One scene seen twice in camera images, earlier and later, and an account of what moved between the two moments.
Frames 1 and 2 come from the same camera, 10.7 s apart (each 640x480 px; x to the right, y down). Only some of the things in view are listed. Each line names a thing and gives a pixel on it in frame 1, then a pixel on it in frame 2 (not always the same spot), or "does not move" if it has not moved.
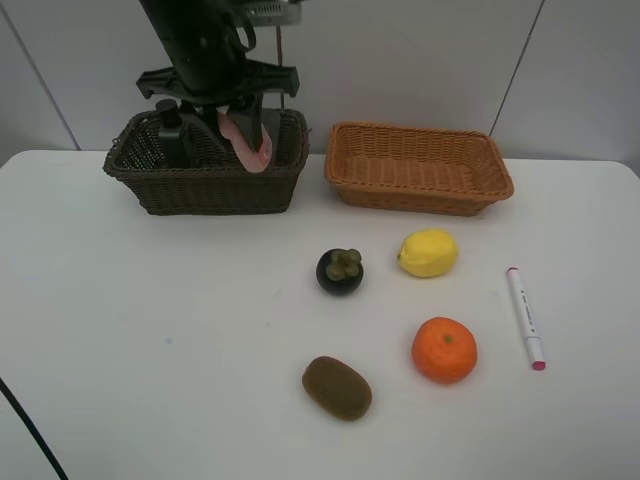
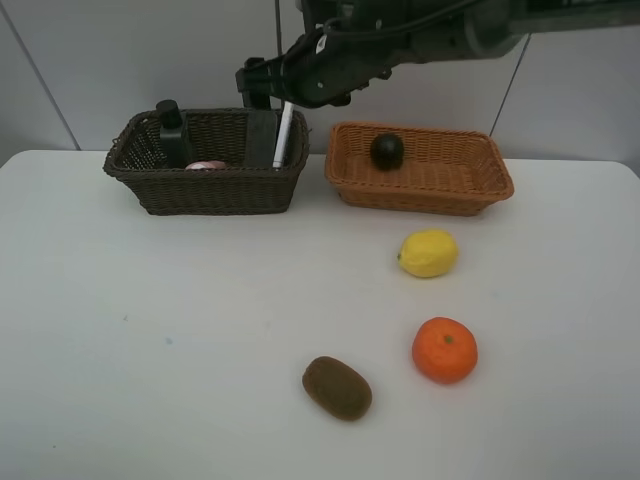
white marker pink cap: x=529 y=330 to x=283 y=133
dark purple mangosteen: x=340 y=271 to x=387 y=151
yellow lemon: x=428 y=253 does not move
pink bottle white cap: x=256 y=162 to x=207 y=164
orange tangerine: x=444 y=350 does not move
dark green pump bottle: x=175 y=139 does not move
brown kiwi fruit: x=337 y=387 does not move
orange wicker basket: x=415 y=170 does not move
